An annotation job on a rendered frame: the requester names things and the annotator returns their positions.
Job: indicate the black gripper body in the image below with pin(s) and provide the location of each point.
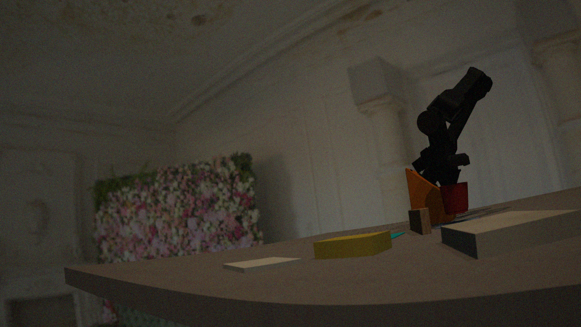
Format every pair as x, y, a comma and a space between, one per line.
449, 161

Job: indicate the olive yellow rectangular block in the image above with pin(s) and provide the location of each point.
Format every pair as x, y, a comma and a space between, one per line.
353, 246

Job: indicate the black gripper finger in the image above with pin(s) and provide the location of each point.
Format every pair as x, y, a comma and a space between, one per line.
436, 177
450, 177

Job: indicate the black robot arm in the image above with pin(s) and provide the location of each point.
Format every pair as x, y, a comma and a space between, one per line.
454, 106

